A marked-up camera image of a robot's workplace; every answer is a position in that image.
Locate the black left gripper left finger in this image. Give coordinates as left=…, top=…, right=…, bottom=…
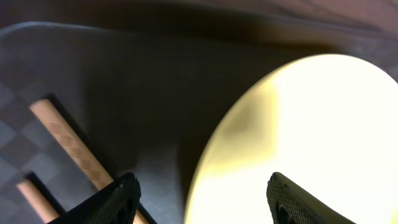
left=49, top=172, right=141, bottom=224

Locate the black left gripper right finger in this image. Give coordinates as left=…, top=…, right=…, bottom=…
left=266, top=172, right=354, bottom=224

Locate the wooden chopstick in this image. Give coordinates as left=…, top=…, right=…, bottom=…
left=29, top=99, right=148, bottom=223
left=16, top=179, right=60, bottom=223

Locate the yellow round plate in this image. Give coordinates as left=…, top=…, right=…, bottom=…
left=185, top=54, right=397, bottom=223

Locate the brown serving tray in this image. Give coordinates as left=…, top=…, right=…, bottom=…
left=1, top=22, right=397, bottom=223

